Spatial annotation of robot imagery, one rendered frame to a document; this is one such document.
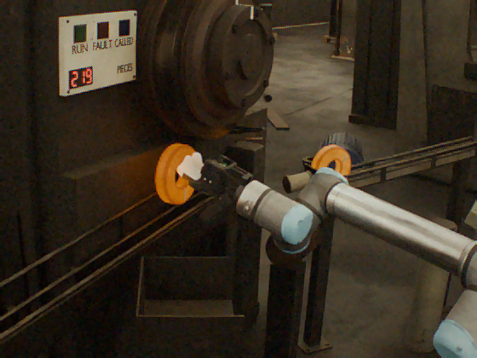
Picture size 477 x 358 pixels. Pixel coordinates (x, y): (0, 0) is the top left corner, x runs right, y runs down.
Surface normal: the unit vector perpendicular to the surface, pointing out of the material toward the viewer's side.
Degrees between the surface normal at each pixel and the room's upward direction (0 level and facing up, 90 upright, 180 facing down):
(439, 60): 90
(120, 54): 90
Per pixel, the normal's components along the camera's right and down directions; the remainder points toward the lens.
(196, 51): -0.04, 0.15
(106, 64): 0.87, 0.18
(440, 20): -0.69, 0.20
